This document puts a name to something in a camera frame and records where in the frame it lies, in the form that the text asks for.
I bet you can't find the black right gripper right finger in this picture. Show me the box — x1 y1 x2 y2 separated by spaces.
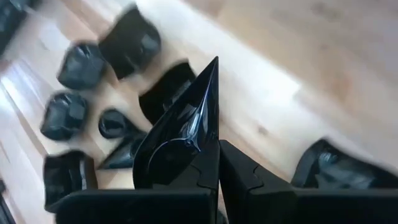
219 139 398 224

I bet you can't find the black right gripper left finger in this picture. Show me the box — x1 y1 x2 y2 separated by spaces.
45 136 220 224

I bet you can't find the black square mini plate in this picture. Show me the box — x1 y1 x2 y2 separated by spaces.
43 150 99 212
98 6 162 80
290 138 398 190
138 62 197 125
57 42 106 91

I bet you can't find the black teardrop mini plate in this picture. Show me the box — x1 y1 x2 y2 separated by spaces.
98 132 149 170
132 55 220 190

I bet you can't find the black round mini plate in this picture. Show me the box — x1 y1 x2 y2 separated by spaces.
98 108 130 140

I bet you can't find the black leaf-shaped mini plate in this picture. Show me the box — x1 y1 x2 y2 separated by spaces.
39 91 89 141

